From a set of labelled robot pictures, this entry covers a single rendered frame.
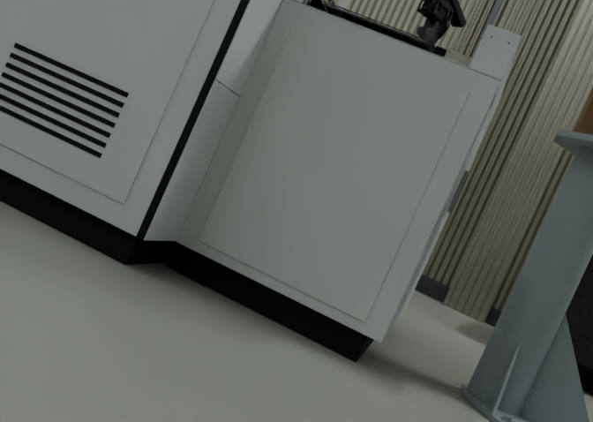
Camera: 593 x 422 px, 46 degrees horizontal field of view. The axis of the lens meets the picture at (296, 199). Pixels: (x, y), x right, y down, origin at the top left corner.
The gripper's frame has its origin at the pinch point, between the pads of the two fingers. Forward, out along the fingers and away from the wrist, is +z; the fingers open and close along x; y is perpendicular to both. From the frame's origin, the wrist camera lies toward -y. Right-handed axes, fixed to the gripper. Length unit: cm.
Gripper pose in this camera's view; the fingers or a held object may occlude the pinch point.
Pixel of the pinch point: (426, 48)
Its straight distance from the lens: 224.2
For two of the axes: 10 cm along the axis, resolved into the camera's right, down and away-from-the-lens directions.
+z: -4.1, 9.1, 0.3
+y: -7.0, -3.0, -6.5
